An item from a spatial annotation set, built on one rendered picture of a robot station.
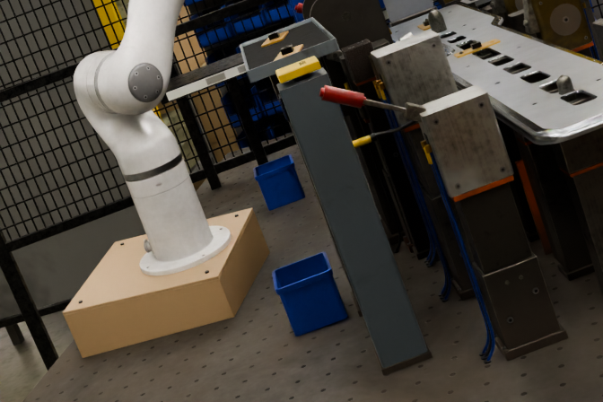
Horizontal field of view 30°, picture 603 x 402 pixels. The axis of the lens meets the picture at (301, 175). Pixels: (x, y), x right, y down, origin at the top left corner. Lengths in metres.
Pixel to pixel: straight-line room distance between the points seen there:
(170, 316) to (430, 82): 0.72
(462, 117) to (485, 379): 0.35
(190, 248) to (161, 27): 0.42
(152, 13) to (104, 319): 0.58
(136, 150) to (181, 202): 0.13
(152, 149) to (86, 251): 2.47
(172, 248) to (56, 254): 2.47
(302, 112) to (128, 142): 0.68
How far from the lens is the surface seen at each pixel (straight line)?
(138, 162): 2.13
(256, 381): 1.79
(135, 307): 2.15
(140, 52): 2.07
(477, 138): 1.47
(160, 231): 2.17
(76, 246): 4.58
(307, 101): 1.53
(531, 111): 1.55
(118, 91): 2.05
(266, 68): 1.63
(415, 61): 1.70
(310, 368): 1.76
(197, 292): 2.10
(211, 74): 2.84
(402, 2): 2.81
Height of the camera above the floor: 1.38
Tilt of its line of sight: 14 degrees down
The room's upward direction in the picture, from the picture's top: 21 degrees counter-clockwise
